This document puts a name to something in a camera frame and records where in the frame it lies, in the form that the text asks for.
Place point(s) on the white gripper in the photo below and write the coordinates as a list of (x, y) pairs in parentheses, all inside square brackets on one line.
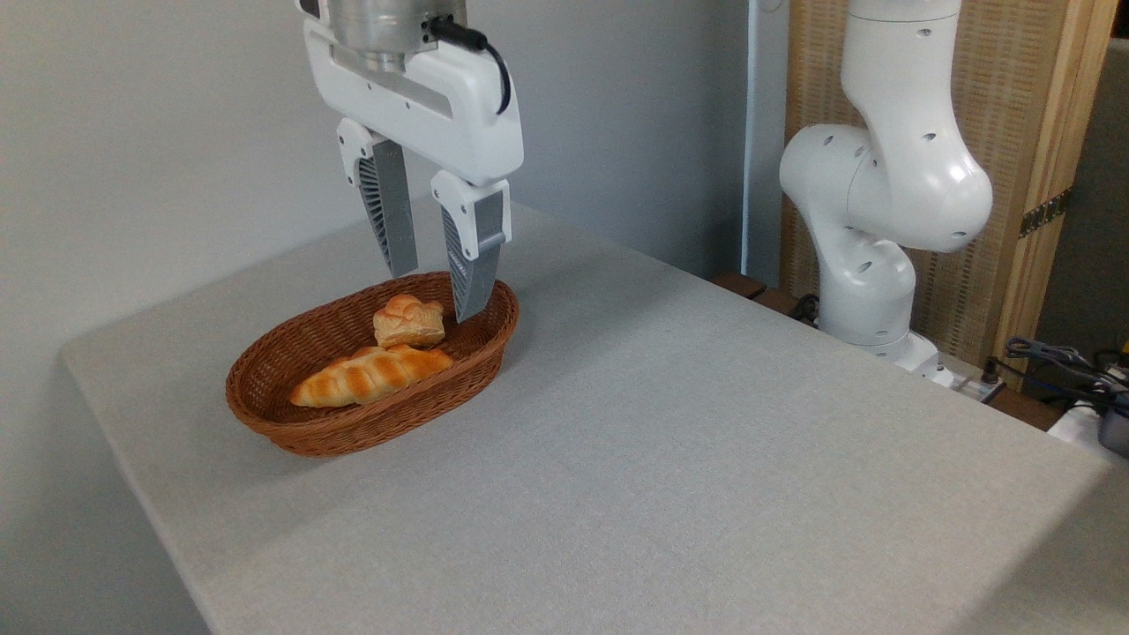
[(450, 119)]

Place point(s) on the round knotted bread roll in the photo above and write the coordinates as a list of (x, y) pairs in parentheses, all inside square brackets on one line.
[(407, 323)]

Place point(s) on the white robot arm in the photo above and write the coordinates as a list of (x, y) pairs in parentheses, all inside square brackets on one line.
[(891, 176)]

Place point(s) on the long braided bread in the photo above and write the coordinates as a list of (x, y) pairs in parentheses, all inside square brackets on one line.
[(370, 375)]

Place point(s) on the brown wicker oval basket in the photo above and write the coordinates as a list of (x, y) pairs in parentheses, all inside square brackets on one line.
[(291, 423)]

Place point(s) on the silver cylindrical wrist flange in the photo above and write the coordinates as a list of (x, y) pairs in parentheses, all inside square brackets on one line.
[(379, 26)]

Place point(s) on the woven wooden folding screen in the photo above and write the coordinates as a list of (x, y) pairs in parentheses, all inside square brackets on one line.
[(1014, 106)]

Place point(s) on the brass screen hinge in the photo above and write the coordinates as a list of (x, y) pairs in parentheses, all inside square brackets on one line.
[(1045, 213)]

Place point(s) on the grey box device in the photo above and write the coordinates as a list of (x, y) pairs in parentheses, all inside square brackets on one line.
[(1115, 432)]

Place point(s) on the white vertical wall trim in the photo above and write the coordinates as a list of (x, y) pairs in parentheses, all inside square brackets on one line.
[(750, 132)]

